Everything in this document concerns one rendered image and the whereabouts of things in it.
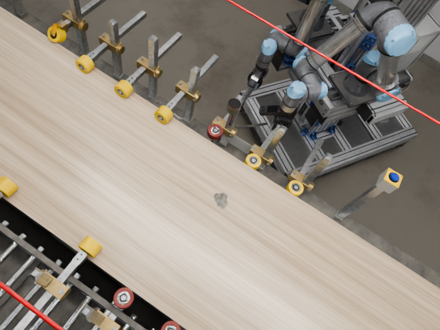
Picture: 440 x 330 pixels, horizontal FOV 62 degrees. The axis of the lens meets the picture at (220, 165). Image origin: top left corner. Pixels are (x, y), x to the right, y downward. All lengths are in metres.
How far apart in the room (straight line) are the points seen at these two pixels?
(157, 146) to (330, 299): 1.06
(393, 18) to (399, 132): 1.81
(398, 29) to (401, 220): 1.94
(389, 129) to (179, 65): 1.85
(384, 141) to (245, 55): 1.44
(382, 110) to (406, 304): 1.04
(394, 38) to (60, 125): 1.50
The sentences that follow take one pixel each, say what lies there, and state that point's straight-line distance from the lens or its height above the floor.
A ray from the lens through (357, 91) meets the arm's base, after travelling 2.12.
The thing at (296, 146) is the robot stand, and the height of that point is 0.21.
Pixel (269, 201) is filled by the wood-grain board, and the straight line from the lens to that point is 1.78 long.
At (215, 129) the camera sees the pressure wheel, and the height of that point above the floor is 0.91.
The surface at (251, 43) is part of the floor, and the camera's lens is 3.66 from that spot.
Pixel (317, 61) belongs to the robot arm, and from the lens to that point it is 1.75.
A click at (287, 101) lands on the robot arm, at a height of 1.22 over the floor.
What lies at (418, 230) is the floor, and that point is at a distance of 3.30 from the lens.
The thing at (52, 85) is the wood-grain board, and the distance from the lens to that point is 2.06.
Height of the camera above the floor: 2.48
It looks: 62 degrees down
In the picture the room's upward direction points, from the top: 21 degrees clockwise
